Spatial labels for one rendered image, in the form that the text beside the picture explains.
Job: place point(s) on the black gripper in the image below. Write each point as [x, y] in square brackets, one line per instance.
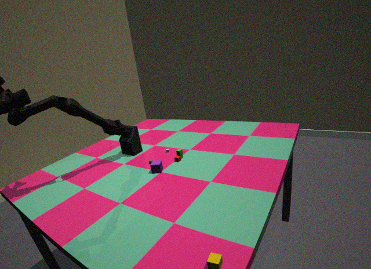
[3, 92]

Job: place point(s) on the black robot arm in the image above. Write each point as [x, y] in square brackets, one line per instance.
[18, 114]

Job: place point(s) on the yellow block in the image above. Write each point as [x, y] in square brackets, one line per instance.
[214, 261]

